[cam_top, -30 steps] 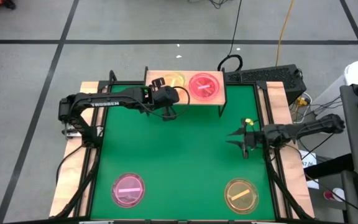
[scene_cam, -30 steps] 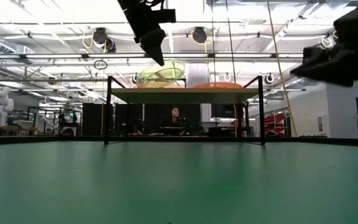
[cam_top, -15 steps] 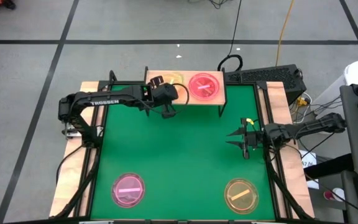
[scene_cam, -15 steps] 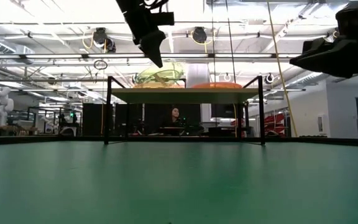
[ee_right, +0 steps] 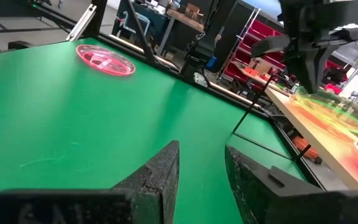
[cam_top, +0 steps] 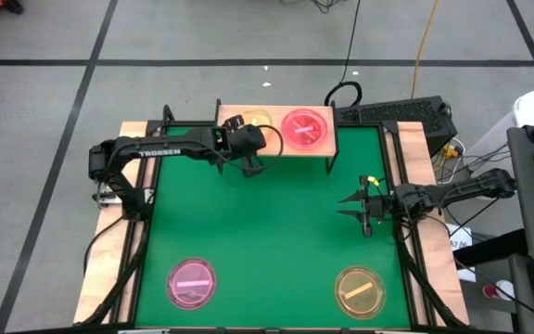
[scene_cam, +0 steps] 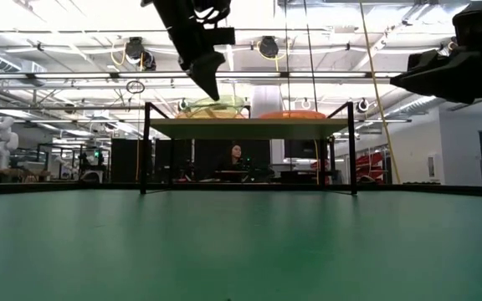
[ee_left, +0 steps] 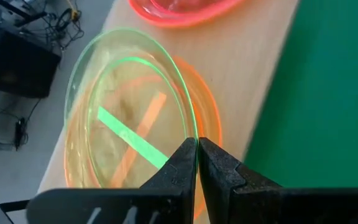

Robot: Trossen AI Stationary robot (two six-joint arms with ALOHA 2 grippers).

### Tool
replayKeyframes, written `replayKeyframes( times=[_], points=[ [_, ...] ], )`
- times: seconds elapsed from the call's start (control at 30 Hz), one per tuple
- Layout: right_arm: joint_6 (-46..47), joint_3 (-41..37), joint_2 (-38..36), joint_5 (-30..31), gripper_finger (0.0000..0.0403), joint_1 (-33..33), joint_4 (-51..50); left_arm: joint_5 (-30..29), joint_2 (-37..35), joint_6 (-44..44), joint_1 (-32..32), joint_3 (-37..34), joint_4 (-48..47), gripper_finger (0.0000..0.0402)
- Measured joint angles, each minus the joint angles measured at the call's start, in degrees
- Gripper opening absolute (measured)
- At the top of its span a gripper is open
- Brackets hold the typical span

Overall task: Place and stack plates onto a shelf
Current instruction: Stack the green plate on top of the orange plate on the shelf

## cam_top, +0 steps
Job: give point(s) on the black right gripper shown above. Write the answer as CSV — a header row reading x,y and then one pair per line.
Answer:
x,y
380,206

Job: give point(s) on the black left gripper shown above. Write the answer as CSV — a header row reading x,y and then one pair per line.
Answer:
x,y
248,139

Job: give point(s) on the translucent pink plate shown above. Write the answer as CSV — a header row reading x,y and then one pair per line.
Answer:
x,y
190,297
304,139

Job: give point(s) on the translucent orange plate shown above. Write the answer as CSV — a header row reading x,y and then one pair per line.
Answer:
x,y
364,304

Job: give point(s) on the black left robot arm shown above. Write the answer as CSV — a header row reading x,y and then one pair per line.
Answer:
x,y
165,148

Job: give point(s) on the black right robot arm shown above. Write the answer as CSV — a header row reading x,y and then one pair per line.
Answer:
x,y
461,190

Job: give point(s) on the yellow tape tag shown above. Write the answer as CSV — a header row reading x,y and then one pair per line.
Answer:
x,y
372,181

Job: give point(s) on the green table mat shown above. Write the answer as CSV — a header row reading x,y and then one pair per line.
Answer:
x,y
276,232

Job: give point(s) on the black perforated computer case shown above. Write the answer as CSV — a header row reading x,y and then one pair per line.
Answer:
x,y
401,113

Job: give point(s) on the yellow power plug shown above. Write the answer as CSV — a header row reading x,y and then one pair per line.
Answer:
x,y
450,151

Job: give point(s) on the white paper sheet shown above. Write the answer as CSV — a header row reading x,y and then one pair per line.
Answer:
x,y
461,239

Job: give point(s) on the red white cup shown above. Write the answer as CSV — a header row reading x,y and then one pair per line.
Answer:
x,y
492,291

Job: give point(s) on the wooden shelf with black frame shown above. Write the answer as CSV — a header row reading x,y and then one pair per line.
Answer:
x,y
277,113

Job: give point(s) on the black table frame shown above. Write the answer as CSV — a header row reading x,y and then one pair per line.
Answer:
x,y
183,124

